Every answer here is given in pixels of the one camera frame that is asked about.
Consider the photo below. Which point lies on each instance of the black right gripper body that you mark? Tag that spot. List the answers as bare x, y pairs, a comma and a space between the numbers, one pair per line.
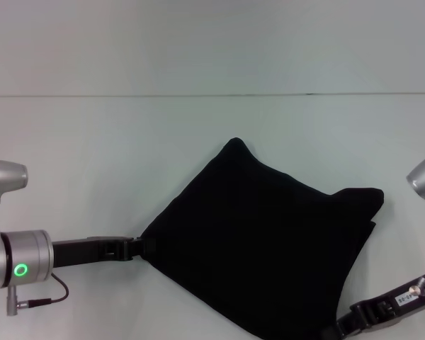
396, 301

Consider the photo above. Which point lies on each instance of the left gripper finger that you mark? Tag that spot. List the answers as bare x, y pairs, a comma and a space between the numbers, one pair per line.
143, 248

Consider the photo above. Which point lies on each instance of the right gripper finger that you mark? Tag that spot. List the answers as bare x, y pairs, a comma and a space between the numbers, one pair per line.
341, 324

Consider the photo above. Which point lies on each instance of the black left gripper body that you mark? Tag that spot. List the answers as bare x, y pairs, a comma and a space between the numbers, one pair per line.
88, 249

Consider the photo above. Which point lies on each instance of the black t-shirt with FREE print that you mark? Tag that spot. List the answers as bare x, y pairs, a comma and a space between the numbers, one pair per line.
262, 230

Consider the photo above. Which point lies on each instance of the small silver connector stub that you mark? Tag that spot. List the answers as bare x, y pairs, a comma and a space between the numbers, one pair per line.
418, 288

